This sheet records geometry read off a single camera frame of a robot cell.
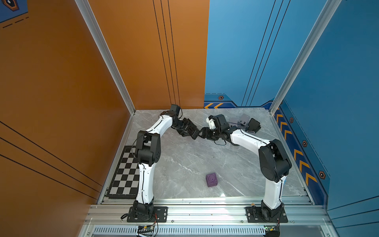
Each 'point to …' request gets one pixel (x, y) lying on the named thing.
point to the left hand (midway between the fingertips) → (194, 126)
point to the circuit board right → (272, 230)
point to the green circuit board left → (145, 229)
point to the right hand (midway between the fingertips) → (200, 134)
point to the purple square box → (211, 179)
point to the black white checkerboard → (125, 183)
